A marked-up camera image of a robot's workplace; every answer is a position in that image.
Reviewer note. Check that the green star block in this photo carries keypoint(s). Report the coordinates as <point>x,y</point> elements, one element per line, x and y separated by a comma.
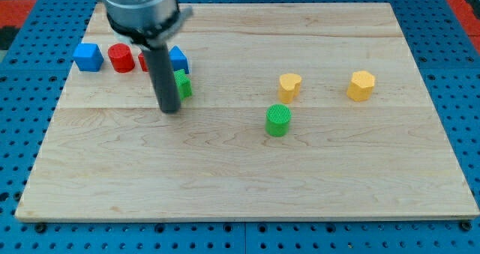
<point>183,84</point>

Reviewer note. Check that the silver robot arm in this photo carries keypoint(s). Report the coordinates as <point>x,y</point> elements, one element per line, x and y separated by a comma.
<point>148,24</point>

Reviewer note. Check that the yellow heart block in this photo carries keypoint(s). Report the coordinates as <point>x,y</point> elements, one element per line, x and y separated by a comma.
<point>289,87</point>

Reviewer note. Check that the green cylinder block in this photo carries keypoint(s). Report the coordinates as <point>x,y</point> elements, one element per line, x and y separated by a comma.
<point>277,120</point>

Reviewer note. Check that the wooden board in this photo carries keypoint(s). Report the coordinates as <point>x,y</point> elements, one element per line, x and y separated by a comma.
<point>110,155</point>

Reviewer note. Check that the blue triangular block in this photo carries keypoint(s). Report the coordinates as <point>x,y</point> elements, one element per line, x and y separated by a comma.
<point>179,60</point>

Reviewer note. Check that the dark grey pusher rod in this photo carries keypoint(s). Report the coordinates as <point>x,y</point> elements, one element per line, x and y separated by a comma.
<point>162,78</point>

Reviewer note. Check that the red block behind rod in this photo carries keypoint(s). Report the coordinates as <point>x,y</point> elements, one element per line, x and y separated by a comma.
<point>142,62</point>

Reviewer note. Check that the yellow hexagon block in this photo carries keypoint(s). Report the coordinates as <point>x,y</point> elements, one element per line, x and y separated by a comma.
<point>361,86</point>

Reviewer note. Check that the red cylinder block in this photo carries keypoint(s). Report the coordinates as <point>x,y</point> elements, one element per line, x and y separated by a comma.
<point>121,58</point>

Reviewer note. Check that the blue cube block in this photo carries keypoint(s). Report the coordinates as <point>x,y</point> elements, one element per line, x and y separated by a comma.
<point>88,57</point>

